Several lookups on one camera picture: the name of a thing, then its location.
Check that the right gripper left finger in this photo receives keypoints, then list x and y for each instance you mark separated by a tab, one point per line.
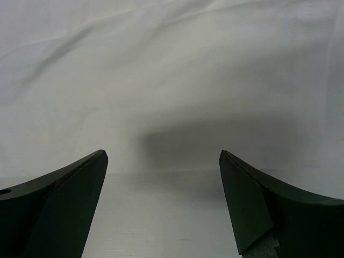
51	215

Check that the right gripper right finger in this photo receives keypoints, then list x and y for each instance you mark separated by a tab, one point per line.
271	218

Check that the white printed t shirt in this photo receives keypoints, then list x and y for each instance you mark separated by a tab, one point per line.
166	85

